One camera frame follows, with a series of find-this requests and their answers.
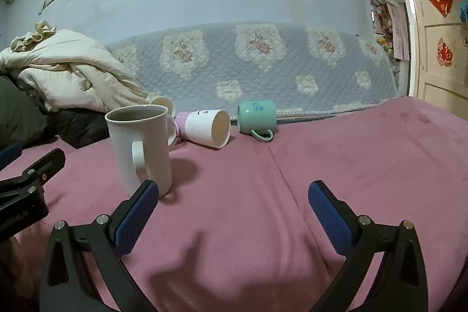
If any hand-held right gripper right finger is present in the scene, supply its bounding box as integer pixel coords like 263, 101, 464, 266
308, 180, 429, 312

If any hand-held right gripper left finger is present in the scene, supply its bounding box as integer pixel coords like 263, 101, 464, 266
39, 180, 160, 312

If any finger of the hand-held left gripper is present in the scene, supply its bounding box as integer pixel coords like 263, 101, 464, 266
0, 147, 66, 193
0, 142, 23, 171

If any white and purple cup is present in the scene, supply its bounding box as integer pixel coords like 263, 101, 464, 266
175, 109, 232, 150

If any green mug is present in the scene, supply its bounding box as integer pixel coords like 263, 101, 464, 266
237, 100, 278, 143

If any small cream cup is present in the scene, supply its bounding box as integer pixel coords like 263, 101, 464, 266
149, 96, 177, 120

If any grey-green cloth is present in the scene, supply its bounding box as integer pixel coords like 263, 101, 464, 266
0, 75, 51, 149

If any black cloth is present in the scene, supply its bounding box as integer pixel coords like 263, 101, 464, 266
47, 108, 111, 149

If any tall white mug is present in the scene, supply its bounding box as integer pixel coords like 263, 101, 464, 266
105, 105, 173, 198

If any pink bed sheet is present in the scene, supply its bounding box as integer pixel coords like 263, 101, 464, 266
0, 96, 468, 312

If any cream quilt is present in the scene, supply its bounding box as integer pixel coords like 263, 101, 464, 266
0, 27, 153, 114

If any cream ruffled cloth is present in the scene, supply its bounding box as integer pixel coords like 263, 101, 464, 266
10, 20, 58, 53

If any quilted floral blanket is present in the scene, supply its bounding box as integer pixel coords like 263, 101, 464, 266
104, 20, 399, 121

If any cream door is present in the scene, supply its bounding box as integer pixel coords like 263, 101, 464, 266
388, 0, 468, 112

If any pink hanging cloth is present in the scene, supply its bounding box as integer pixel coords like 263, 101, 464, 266
386, 3, 411, 61

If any small red door sticker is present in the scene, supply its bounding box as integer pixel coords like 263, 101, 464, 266
436, 37, 454, 68

